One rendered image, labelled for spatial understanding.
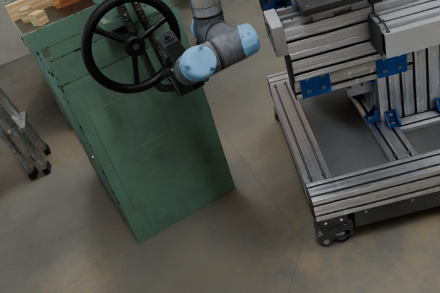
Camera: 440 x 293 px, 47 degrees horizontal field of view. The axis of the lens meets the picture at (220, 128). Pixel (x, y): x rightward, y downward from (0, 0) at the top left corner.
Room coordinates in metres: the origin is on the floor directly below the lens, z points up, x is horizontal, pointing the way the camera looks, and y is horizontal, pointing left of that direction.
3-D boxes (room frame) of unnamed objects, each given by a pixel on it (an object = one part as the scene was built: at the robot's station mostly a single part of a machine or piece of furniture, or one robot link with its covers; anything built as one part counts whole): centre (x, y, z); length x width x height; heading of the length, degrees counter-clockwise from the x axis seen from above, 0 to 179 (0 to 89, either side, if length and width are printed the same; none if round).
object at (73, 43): (1.62, 0.25, 0.82); 0.40 x 0.21 x 0.04; 109
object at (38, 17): (1.50, 0.41, 0.92); 0.04 x 0.03 x 0.04; 50
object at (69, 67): (1.79, 0.31, 0.76); 0.57 x 0.45 x 0.09; 19
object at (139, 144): (1.79, 0.32, 0.36); 0.58 x 0.45 x 0.71; 19
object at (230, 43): (1.10, -0.08, 0.84); 0.11 x 0.11 x 0.08; 16
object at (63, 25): (1.59, 0.19, 0.87); 0.61 x 0.30 x 0.06; 109
